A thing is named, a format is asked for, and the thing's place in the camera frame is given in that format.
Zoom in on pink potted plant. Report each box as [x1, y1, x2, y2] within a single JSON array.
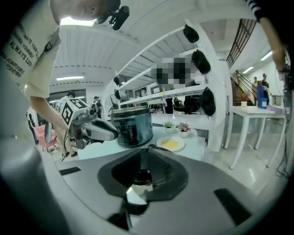
[[176, 122, 191, 138]]

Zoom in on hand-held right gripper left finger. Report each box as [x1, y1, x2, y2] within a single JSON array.
[[56, 150, 142, 231]]

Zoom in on white metal shelving rack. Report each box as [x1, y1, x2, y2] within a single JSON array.
[[101, 19, 232, 152]]

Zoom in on black staircase railing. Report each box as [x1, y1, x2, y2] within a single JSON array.
[[226, 18, 258, 106]]

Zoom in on white plate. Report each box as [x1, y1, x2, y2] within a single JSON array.
[[156, 135, 186, 152]]

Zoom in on blue file holder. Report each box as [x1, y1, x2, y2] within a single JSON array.
[[256, 85, 268, 109]]

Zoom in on person's head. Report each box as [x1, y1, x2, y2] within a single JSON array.
[[49, 0, 122, 25]]

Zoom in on yellow food pile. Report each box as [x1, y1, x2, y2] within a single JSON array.
[[160, 139, 179, 149]]

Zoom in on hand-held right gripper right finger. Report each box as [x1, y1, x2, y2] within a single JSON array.
[[130, 150, 274, 235]]

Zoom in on pink chair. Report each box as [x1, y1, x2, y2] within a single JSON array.
[[33, 125, 58, 147]]

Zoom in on dark blue pressure cooker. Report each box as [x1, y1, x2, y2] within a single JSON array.
[[110, 106, 154, 147]]

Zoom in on person's left forearm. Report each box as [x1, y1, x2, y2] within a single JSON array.
[[29, 95, 71, 158]]

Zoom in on black office chair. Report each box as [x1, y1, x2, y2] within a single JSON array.
[[173, 94, 200, 114]]

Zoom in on small table with light cloth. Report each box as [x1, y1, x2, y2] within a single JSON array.
[[77, 126, 206, 165]]

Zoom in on orange dried flowers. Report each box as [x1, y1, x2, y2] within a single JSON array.
[[238, 89, 250, 107]]

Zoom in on ceiling light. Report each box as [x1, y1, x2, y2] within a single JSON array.
[[56, 75, 85, 81]]

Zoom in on green potted plant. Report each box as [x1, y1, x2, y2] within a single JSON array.
[[162, 121, 176, 134]]

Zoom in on black standing fan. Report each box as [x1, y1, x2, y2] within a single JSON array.
[[104, 94, 120, 113]]

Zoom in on black head camera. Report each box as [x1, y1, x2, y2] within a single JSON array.
[[107, 6, 130, 31]]

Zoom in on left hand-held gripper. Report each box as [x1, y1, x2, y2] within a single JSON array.
[[61, 98, 119, 150]]

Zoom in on white long-legged table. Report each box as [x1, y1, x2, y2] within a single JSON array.
[[221, 105, 288, 170]]

